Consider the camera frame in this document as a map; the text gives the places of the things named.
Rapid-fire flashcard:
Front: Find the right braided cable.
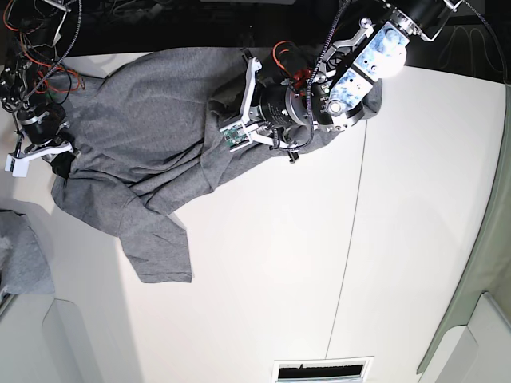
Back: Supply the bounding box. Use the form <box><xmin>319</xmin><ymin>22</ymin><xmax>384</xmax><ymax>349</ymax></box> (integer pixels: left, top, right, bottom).
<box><xmin>271</xmin><ymin>0</ymin><xmax>348</xmax><ymax>152</ymax></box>

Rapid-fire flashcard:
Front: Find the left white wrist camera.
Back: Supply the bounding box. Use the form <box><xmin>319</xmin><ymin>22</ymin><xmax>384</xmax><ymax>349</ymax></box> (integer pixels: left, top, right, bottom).
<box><xmin>219</xmin><ymin>123</ymin><xmax>252</xmax><ymax>152</ymax></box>

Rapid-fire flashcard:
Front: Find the grey folded cloth pile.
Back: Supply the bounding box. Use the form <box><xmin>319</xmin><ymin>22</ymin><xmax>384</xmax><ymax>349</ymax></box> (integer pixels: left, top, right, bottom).
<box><xmin>1</xmin><ymin>210</ymin><xmax>54</xmax><ymax>295</ymax></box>

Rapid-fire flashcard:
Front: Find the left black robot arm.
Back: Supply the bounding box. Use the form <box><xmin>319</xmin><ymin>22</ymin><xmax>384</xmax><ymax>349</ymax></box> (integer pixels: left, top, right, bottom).
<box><xmin>220</xmin><ymin>1</ymin><xmax>460</xmax><ymax>161</ymax></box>

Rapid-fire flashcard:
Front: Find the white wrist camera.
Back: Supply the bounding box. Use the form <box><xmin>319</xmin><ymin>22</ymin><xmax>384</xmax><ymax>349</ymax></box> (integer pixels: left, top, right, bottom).
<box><xmin>5</xmin><ymin>154</ymin><xmax>30</xmax><ymax>178</ymax></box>
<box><xmin>219</xmin><ymin>123</ymin><xmax>252</xmax><ymax>152</ymax></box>

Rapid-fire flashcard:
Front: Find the braided cable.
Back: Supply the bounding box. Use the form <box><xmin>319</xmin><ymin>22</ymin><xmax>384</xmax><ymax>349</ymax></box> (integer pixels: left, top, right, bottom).
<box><xmin>271</xmin><ymin>0</ymin><xmax>348</xmax><ymax>152</ymax></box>
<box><xmin>11</xmin><ymin>0</ymin><xmax>83</xmax><ymax>105</ymax></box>

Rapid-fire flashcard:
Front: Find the grey t-shirt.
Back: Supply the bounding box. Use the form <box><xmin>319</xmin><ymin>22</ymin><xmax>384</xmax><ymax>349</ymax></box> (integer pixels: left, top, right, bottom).
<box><xmin>50</xmin><ymin>45</ymin><xmax>385</xmax><ymax>285</ymax></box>

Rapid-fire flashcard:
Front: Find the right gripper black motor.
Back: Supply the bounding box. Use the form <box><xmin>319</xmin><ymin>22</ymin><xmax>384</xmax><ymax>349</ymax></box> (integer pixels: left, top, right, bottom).
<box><xmin>18</xmin><ymin>104</ymin><xmax>77</xmax><ymax>179</ymax></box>

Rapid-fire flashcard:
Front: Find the white vent slot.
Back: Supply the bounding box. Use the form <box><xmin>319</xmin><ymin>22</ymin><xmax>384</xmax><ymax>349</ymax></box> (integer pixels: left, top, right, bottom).
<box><xmin>271</xmin><ymin>356</ymin><xmax>374</xmax><ymax>383</ymax></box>

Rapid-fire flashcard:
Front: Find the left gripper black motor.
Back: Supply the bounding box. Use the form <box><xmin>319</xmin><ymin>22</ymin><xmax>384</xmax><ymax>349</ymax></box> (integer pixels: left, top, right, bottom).
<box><xmin>241</xmin><ymin>48</ymin><xmax>309</xmax><ymax>163</ymax></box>

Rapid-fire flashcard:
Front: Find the green-grey side panel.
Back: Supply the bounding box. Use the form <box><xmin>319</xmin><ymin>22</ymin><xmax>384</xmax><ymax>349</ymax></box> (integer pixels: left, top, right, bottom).
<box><xmin>416</xmin><ymin>84</ymin><xmax>510</xmax><ymax>374</ymax></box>

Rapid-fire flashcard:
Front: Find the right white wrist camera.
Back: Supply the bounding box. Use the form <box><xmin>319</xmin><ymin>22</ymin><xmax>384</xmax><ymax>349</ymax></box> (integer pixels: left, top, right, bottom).
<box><xmin>5</xmin><ymin>154</ymin><xmax>30</xmax><ymax>178</ymax></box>

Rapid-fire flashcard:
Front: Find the left braided cable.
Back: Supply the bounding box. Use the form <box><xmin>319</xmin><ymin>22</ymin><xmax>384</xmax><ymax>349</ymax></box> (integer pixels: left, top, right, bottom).
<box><xmin>11</xmin><ymin>0</ymin><xmax>83</xmax><ymax>105</ymax></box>

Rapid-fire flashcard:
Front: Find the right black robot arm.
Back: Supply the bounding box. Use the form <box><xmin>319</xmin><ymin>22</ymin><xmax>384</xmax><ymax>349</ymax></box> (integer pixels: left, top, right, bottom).
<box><xmin>1</xmin><ymin>1</ymin><xmax>85</xmax><ymax>178</ymax></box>

